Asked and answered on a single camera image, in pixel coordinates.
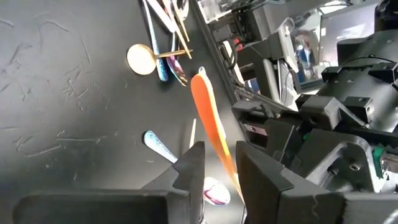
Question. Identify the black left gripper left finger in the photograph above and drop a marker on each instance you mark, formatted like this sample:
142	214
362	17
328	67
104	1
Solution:
130	207

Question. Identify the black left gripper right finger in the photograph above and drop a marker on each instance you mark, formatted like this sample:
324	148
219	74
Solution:
280	205

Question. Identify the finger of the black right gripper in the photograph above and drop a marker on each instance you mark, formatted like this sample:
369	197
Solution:
326	149
323	112

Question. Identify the iridescent rainbow metal spoon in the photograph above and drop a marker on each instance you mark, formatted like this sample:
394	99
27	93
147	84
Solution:
178	72
157	53
155	143

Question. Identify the gold metal chopstick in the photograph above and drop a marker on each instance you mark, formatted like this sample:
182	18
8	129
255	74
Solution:
183	43
182	28
193	133

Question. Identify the gold metal spoon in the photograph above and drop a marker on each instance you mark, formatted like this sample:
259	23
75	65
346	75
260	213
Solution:
141	59

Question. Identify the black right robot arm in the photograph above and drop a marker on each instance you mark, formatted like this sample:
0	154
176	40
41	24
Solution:
387	12

